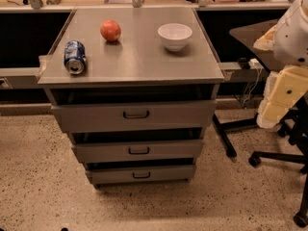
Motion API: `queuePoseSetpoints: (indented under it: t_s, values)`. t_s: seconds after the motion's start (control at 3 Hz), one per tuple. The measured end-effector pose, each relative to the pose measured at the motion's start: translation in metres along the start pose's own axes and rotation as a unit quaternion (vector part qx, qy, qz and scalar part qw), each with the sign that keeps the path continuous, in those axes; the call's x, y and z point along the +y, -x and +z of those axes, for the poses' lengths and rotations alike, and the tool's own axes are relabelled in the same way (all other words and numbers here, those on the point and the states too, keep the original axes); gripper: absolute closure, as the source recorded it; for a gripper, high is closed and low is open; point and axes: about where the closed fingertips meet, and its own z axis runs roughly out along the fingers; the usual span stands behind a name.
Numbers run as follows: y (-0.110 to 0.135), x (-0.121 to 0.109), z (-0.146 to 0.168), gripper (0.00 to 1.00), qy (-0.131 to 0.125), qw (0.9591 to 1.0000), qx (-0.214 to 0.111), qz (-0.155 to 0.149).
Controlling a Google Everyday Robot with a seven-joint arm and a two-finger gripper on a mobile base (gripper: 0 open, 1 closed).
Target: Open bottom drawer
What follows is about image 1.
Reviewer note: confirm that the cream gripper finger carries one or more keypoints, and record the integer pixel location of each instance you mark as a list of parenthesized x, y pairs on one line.
[(291, 84), (270, 113)]

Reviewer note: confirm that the grey bottom drawer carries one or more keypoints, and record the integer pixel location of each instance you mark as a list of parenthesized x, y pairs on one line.
[(140, 174)]

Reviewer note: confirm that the grey drawer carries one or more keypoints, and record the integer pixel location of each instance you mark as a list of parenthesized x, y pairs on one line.
[(134, 116), (136, 151), (140, 174)]

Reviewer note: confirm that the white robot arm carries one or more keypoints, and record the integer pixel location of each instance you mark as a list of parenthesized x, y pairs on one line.
[(288, 40)]

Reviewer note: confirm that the grey drawer cabinet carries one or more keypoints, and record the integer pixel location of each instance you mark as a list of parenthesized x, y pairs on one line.
[(137, 68)]

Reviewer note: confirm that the grey top drawer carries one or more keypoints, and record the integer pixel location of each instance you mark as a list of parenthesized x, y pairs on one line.
[(134, 116)]

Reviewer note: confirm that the grey middle drawer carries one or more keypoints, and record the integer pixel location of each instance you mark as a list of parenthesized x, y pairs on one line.
[(136, 151)]

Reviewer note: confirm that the white power adapter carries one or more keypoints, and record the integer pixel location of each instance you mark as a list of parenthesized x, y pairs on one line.
[(254, 63)]

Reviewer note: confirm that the black side table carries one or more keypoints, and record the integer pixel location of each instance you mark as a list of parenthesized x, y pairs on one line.
[(248, 35)]

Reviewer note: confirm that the white ceramic bowl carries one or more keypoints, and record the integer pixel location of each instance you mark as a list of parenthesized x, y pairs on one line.
[(175, 36)]

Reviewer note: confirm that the red apple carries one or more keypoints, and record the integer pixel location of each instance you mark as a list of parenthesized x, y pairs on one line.
[(110, 30)]

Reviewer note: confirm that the blue soda can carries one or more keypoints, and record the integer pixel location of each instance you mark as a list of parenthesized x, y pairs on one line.
[(75, 60)]

